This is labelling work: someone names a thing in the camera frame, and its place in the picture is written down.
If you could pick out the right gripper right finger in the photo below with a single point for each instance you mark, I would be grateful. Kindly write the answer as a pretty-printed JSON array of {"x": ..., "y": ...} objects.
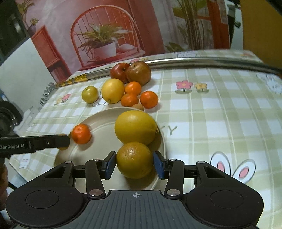
[{"x": 171, "y": 170}]

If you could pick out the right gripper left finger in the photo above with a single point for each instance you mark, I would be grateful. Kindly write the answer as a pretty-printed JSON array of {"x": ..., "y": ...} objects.
[{"x": 95, "y": 171}]

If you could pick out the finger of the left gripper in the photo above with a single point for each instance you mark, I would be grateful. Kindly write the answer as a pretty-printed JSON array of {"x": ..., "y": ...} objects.
[{"x": 45, "y": 142}]

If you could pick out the small tangerine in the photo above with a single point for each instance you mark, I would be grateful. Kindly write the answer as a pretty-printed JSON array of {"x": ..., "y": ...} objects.
[
  {"x": 128, "y": 100},
  {"x": 81, "y": 134},
  {"x": 149, "y": 99},
  {"x": 133, "y": 88}
]

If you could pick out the large orange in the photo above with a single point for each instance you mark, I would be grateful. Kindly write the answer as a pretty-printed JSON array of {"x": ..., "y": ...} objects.
[{"x": 135, "y": 160}]

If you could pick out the large yellow grapefruit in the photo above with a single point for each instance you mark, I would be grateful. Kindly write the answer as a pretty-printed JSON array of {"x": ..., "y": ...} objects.
[{"x": 135, "y": 126}]

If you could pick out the yellow lemon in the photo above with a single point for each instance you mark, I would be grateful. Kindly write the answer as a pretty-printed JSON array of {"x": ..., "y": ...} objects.
[{"x": 112, "y": 91}]

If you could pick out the red brown apple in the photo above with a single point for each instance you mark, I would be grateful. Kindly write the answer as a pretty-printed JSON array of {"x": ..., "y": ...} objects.
[{"x": 139, "y": 72}]

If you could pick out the yellow green pear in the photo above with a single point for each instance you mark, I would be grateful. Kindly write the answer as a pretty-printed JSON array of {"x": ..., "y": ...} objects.
[{"x": 63, "y": 142}]

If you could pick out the person's left hand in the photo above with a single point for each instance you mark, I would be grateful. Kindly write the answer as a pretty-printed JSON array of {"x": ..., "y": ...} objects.
[{"x": 3, "y": 187}]

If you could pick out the metal telescopic pole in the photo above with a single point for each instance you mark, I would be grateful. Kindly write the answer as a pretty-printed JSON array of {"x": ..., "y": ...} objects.
[{"x": 171, "y": 63}]

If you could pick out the cream round plate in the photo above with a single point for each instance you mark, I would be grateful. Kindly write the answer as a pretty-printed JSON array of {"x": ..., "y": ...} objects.
[{"x": 104, "y": 141}]

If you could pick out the green yellow apple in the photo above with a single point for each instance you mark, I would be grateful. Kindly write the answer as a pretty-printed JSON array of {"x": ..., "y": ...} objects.
[{"x": 90, "y": 94}]

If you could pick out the checked bunny tablecloth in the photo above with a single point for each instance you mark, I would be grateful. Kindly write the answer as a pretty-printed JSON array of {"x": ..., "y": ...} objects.
[{"x": 230, "y": 118}]

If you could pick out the printed chair backdrop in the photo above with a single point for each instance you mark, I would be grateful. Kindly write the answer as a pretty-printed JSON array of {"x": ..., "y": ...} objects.
[{"x": 77, "y": 35}]

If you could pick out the dark red apple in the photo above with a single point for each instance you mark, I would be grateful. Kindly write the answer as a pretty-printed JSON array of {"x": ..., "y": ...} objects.
[{"x": 118, "y": 71}]

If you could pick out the wooden door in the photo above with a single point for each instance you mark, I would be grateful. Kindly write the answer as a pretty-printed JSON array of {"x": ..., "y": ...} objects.
[{"x": 262, "y": 31}]

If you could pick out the black office chair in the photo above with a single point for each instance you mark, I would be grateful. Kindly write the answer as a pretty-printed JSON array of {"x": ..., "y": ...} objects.
[{"x": 232, "y": 23}]

